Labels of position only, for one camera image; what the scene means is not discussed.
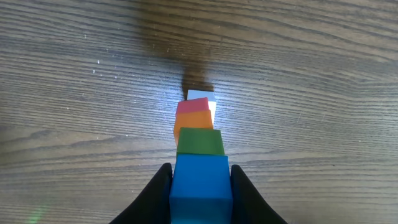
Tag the white cube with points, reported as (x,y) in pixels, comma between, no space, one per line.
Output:
(200,94)

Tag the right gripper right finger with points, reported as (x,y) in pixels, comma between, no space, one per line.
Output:
(252,205)

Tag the orange cube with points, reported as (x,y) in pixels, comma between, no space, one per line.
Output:
(192,119)

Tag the blue cube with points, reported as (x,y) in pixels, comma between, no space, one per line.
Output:
(200,186)

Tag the red cube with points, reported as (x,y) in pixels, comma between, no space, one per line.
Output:
(192,105)

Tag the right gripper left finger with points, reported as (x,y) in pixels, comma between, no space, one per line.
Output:
(149,205)

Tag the green cube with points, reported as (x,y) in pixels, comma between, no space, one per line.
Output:
(200,141)

